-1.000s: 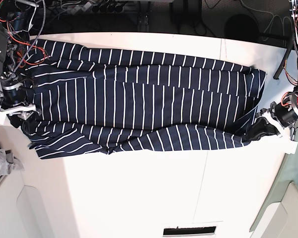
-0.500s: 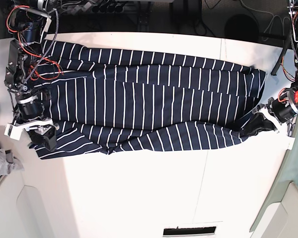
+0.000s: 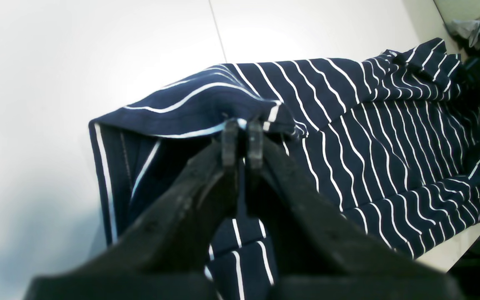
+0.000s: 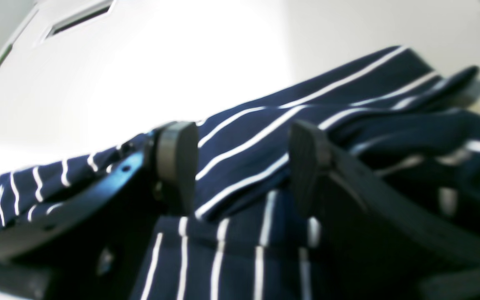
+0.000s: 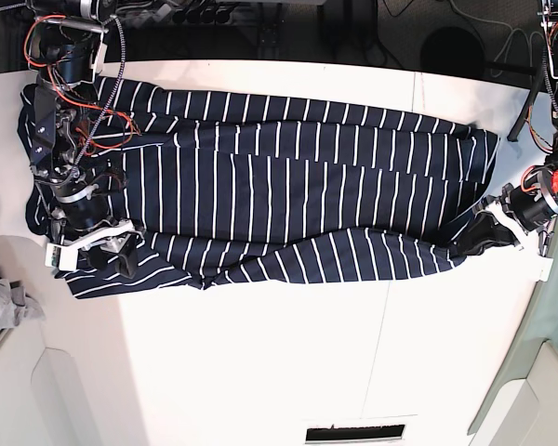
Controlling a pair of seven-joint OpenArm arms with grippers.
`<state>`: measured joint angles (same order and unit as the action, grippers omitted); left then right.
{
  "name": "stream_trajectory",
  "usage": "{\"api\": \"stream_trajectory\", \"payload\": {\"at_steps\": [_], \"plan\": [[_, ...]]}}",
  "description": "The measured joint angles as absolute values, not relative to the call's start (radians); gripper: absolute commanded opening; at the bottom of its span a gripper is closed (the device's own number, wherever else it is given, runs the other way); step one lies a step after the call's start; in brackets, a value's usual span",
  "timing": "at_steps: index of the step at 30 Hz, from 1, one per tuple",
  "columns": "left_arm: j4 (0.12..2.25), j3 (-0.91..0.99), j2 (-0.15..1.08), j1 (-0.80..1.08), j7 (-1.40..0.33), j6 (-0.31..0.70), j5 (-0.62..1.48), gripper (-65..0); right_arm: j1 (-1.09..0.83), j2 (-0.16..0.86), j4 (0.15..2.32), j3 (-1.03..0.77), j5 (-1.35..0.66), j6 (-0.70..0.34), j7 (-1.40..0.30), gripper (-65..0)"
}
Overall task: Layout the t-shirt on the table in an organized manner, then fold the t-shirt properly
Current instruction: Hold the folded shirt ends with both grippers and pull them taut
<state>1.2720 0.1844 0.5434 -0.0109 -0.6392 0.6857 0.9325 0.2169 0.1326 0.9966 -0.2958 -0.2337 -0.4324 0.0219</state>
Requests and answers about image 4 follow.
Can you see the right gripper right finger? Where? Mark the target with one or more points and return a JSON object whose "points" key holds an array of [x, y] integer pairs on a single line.
{"points": [[382, 245]]}

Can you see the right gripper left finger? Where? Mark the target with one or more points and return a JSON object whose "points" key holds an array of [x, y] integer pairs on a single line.
{"points": [[92, 246]]}

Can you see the navy white striped t-shirt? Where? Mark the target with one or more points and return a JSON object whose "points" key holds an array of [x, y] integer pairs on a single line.
{"points": [[245, 238]]}

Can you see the table cable slot opening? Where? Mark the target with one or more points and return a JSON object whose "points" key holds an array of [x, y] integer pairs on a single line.
{"points": [[82, 15]]}

